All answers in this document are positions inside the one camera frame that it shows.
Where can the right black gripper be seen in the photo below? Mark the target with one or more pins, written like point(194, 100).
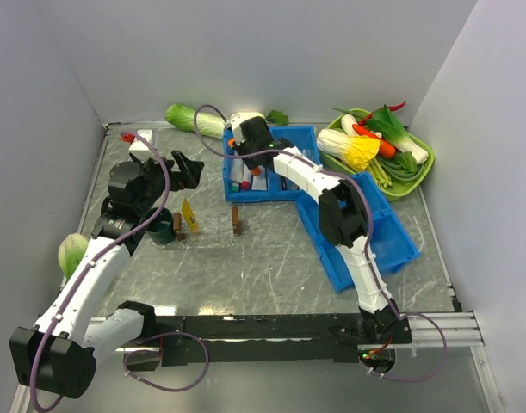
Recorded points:
point(250, 164)

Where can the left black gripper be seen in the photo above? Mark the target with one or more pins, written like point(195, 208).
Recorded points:
point(188, 176)

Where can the orange toothpaste tube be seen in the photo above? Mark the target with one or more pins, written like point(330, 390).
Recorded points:
point(255, 170)

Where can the yellow toothpaste tube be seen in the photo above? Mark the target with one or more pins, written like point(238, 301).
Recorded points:
point(189, 217)

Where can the dark green mug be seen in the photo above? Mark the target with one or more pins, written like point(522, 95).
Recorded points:
point(160, 230)

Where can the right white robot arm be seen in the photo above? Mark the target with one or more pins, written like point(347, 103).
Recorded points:
point(345, 220)

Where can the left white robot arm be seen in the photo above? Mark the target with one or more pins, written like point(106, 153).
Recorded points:
point(60, 353)

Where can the white toothpaste tube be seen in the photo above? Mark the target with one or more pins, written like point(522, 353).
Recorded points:
point(236, 172)

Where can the blue toiletry double bin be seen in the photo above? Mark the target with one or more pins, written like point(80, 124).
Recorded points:
point(268, 186)

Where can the green vegetable tray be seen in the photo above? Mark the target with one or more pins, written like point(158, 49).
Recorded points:
point(396, 191)

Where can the white radish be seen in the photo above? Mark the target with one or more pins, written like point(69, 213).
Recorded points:
point(239, 117)

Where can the long green napa cabbage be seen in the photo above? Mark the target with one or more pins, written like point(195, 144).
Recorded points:
point(182, 118)

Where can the yellow white cabbage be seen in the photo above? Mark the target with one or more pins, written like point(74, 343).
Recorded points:
point(356, 151)

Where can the red chili pepper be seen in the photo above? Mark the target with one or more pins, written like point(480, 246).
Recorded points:
point(374, 112)

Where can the bok choy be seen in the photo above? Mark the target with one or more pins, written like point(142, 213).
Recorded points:
point(394, 133)

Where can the orange carrot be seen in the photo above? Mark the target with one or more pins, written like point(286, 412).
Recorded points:
point(386, 150)

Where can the small green cabbage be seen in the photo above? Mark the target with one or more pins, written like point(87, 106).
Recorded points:
point(71, 252)

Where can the green beans bundle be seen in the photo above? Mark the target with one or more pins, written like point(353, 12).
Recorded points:
point(387, 173)

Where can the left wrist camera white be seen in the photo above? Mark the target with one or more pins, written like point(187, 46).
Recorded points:
point(137, 141)

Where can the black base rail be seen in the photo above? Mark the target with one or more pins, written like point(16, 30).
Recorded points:
point(251, 338)

